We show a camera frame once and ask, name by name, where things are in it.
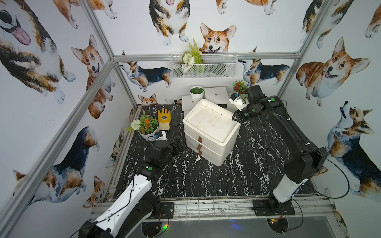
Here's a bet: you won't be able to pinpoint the white drawer cabinet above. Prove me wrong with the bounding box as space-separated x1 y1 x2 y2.
183 99 241 167

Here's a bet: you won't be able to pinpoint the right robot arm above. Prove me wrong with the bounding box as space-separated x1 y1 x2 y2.
229 85 327 212

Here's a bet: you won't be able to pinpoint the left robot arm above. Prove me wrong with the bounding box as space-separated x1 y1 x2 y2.
74 139 185 238

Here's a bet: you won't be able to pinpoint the red flower pot plant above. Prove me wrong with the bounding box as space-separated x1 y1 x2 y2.
233 80 248 94

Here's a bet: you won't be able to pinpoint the orange flower white pot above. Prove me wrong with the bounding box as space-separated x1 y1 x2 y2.
125 112 159 141

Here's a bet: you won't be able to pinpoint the yellow work glove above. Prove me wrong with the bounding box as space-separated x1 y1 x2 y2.
157 108 171 131

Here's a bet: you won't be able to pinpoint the white stepped display stand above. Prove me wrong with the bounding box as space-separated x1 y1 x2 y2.
182 87 237 116

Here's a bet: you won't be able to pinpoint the white cup green top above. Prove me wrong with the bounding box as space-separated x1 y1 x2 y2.
190 86 204 102

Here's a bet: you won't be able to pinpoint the green fern white flowers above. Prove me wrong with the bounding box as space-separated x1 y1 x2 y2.
181 39 203 74

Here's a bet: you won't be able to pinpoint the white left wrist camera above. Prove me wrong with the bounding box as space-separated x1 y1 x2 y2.
147 131 168 142

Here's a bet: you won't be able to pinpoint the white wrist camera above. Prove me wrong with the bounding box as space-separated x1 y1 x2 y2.
147 131 168 142
229 93 249 111

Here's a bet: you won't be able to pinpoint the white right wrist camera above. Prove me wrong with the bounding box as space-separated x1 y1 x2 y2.
229 93 249 111

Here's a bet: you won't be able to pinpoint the white wire wall basket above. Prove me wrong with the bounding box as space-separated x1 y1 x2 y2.
171 52 238 78

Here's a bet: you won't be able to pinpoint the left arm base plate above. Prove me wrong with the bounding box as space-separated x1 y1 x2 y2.
149 202 175 219

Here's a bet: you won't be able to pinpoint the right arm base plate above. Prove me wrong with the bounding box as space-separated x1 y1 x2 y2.
252 198 296 217

